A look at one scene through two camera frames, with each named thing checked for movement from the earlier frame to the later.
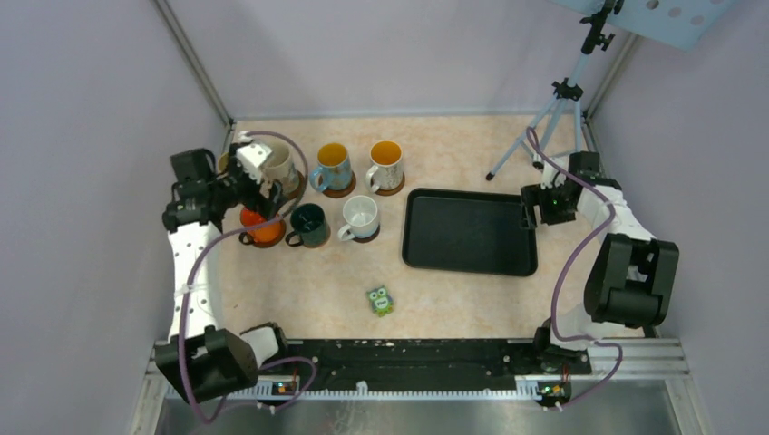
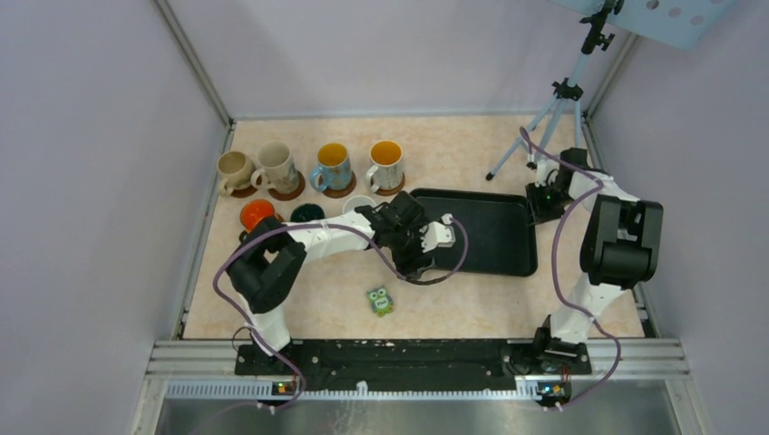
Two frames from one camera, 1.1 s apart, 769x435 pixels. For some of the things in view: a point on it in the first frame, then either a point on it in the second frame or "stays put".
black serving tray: x=468 y=232 stays put
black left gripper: x=268 y=205 → x=406 y=263
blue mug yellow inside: x=334 y=170 stays put
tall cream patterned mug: x=280 y=170 stays put
